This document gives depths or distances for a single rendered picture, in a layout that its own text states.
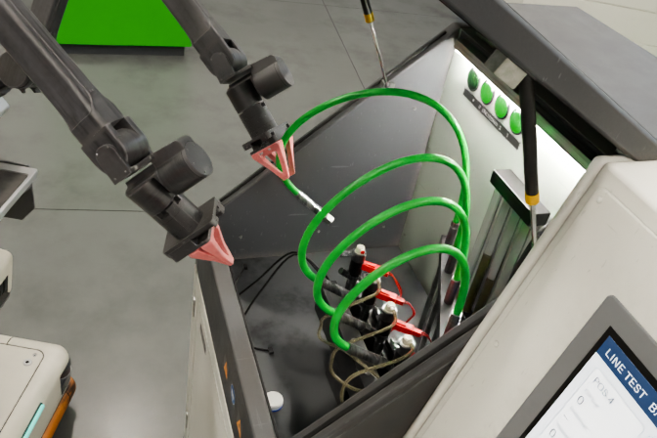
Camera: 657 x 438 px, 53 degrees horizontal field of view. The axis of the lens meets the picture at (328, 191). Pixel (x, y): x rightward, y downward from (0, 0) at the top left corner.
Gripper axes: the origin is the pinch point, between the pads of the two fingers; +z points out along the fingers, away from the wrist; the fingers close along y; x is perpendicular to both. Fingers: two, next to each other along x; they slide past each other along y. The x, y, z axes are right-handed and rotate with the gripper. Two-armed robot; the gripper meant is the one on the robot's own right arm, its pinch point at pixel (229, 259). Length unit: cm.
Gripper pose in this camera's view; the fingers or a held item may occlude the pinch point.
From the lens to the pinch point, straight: 108.4
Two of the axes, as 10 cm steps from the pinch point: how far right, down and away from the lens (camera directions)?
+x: -0.6, -5.7, 8.2
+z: 6.0, 6.4, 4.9
